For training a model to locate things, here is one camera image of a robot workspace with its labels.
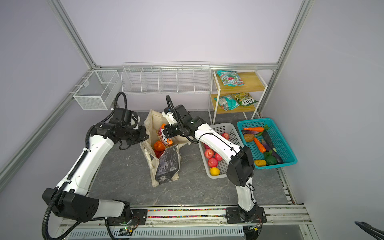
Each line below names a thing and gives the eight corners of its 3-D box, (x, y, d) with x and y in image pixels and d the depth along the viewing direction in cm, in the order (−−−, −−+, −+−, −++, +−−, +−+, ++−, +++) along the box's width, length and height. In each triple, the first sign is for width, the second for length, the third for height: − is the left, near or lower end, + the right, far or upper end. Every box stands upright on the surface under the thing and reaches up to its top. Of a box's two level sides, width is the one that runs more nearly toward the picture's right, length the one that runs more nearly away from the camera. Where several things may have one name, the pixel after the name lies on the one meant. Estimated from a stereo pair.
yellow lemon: (210, 176, 89) (210, 173, 85) (209, 170, 91) (210, 166, 87) (219, 176, 89) (220, 173, 85) (218, 170, 91) (219, 166, 87)
